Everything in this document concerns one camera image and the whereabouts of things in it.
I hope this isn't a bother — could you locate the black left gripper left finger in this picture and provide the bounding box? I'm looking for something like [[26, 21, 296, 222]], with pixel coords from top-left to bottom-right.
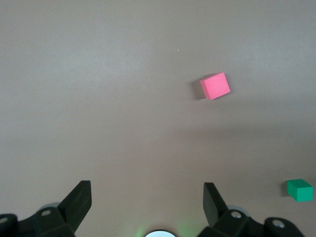
[[0, 180, 92, 237]]

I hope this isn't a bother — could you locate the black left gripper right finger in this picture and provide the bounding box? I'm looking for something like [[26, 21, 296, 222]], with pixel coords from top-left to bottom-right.
[[203, 182, 306, 237]]

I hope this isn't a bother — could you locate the green foam cube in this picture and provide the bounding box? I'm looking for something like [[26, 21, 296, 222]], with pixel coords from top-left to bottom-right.
[[286, 178, 314, 202]]

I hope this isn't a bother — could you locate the brown table cover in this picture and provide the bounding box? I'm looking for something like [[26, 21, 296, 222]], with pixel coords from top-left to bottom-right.
[[0, 0, 316, 237]]

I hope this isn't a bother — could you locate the pink foam cube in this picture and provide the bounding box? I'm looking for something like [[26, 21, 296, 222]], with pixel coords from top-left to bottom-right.
[[199, 72, 231, 101]]

